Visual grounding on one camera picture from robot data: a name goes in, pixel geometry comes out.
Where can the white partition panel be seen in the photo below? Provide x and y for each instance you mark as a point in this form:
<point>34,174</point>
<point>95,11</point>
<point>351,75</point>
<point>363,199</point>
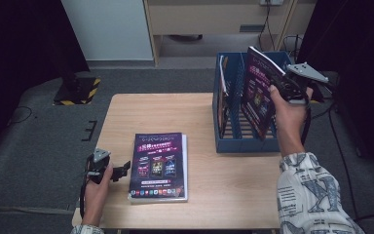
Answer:
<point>107,29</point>

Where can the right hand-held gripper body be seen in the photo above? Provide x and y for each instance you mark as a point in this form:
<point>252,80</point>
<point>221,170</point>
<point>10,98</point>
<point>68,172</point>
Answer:
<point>305,73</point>

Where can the white power socket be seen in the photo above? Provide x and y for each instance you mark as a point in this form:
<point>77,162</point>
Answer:
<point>271,2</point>

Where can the light wooden desk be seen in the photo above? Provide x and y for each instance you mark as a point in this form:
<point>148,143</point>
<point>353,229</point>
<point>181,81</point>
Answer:
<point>207,19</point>

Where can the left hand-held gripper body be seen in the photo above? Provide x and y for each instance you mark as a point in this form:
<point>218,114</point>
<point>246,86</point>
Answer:
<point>100,156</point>

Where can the black curtain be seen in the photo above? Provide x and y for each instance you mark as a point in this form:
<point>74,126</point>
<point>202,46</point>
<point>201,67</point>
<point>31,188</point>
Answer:
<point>363,39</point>
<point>19,48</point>

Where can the white-backed magazine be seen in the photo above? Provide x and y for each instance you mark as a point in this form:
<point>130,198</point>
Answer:
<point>185,162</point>

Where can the person's right hand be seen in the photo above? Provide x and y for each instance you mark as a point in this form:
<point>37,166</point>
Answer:
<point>290,126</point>

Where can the person's left hand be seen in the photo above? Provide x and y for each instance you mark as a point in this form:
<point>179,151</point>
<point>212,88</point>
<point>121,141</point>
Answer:
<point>94,196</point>

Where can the blue file rack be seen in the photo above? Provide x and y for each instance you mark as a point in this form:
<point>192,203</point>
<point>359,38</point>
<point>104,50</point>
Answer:
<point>240,146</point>

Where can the purple-backed magazine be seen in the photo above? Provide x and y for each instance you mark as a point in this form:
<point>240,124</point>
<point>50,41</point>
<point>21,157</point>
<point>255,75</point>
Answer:
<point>157,162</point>

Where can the stack of purple magazines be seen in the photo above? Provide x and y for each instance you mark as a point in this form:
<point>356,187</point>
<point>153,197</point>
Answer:
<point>256,97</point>

